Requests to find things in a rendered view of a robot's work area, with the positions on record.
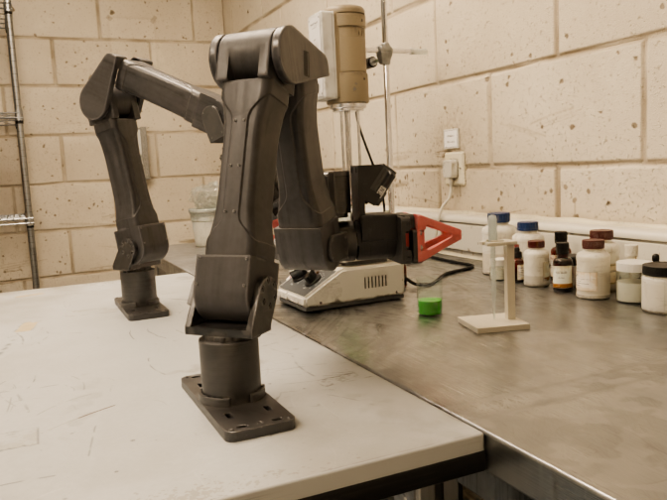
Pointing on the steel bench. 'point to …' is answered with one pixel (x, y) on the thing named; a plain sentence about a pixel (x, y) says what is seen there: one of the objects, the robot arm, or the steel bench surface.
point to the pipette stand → (484, 323)
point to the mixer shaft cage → (349, 140)
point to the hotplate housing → (352, 286)
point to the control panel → (304, 284)
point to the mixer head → (341, 57)
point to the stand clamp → (388, 54)
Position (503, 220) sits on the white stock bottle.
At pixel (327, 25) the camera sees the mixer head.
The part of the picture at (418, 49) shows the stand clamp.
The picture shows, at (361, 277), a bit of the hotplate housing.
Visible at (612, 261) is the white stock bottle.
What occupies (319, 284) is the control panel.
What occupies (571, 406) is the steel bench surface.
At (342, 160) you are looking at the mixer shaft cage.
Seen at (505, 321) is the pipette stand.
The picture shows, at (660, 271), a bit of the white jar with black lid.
